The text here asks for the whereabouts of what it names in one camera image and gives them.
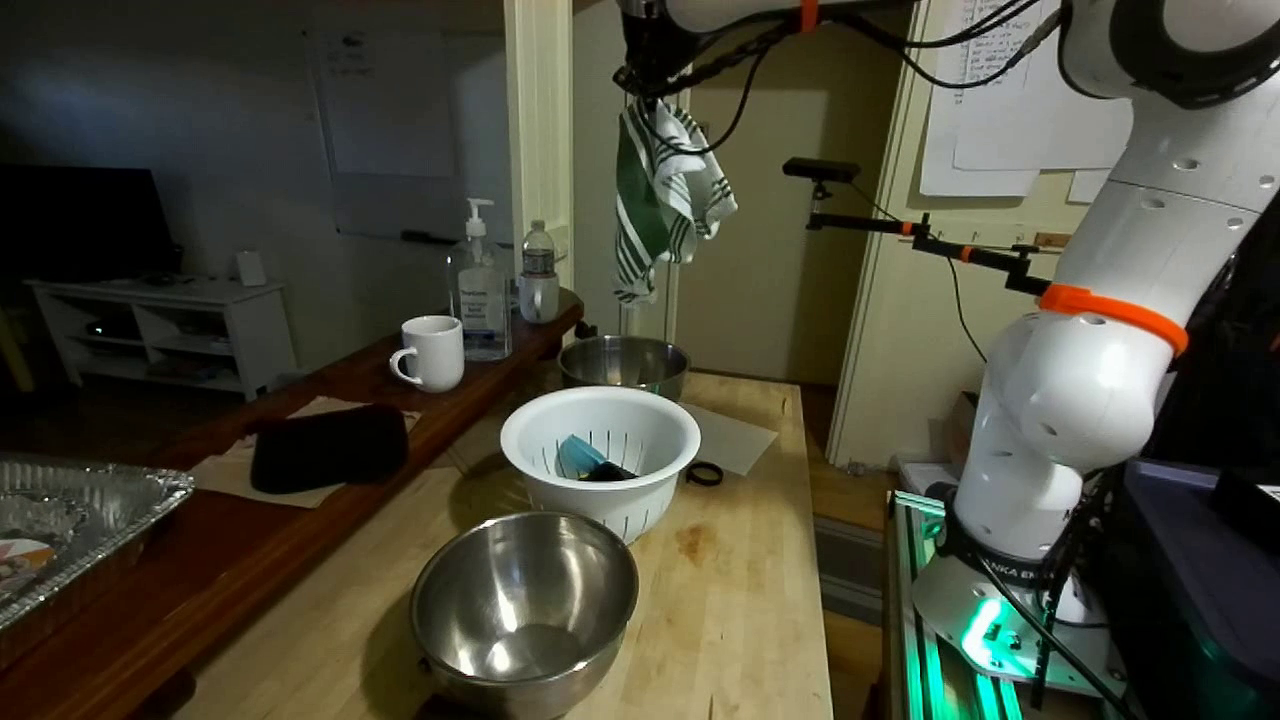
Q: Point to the clear sanitizer pump bottle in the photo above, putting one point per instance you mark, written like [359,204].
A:
[481,304]

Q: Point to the white paper sheet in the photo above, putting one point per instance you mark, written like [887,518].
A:
[740,440]

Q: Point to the white TV stand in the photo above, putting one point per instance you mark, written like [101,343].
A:
[162,332]

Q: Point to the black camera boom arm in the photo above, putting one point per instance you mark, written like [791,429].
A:
[973,253]

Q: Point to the clear plastic water bottle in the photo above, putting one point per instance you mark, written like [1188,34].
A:
[537,286]

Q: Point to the small white device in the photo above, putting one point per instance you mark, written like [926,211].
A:
[250,269]

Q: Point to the black fabric pouch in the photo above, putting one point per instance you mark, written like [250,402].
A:
[324,449]

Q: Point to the black stereo camera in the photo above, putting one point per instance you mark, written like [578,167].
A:
[821,171]

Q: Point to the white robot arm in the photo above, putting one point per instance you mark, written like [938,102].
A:
[1065,402]

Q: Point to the white ceramic mug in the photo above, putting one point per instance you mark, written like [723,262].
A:
[433,352]

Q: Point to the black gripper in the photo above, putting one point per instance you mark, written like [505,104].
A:
[659,29]

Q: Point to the small blue object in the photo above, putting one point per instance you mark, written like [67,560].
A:
[578,458]

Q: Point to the aluminium foil tray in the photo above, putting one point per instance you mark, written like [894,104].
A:
[81,523]

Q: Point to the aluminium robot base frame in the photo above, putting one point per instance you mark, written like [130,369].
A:
[920,641]

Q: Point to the dark wooden counter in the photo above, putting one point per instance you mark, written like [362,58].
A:
[162,600]

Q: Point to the tan paper sheet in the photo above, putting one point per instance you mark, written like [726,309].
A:
[225,473]

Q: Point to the black television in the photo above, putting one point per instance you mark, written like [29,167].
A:
[81,220]

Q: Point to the white wall board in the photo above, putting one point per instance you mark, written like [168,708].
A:
[1013,146]

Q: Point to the white and green striped towel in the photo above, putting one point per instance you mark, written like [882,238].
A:
[661,201]

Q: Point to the white plastic colander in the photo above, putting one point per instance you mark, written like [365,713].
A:
[600,505]

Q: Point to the small black object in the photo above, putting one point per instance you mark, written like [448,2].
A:
[610,473]

